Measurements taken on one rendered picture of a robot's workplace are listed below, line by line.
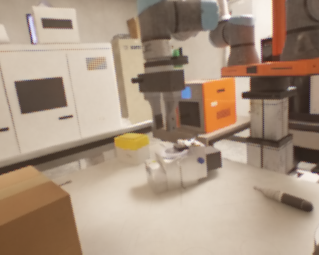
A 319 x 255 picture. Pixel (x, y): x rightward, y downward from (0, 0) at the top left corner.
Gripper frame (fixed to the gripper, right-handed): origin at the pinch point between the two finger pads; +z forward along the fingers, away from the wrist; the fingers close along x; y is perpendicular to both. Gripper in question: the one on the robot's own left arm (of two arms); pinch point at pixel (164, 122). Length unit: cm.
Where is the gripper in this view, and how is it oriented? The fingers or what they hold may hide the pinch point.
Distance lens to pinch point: 59.4
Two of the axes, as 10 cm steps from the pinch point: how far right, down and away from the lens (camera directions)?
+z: 1.1, 9.7, 2.0
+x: 6.4, 0.8, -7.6
